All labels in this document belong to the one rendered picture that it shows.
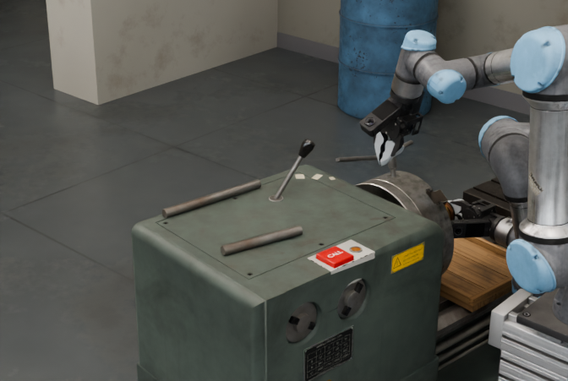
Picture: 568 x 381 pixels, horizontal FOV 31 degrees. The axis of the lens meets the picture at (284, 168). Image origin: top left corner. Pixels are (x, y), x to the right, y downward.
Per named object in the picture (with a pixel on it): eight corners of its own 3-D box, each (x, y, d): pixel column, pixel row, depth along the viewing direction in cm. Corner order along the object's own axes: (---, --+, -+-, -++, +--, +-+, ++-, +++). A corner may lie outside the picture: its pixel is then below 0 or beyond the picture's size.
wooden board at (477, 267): (472, 312, 274) (473, 299, 272) (376, 263, 299) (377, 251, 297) (538, 276, 292) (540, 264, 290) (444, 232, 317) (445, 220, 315)
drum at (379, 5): (450, 105, 671) (461, -41, 631) (395, 131, 627) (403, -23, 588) (374, 84, 709) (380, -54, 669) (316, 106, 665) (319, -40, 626)
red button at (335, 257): (334, 272, 217) (334, 263, 216) (315, 261, 221) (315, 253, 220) (354, 263, 221) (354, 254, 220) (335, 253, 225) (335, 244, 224)
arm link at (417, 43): (418, 46, 227) (398, 28, 233) (406, 88, 233) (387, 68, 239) (446, 43, 231) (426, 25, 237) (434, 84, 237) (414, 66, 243)
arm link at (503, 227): (504, 252, 269) (507, 225, 266) (490, 246, 272) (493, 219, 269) (521, 243, 274) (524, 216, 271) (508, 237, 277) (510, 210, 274)
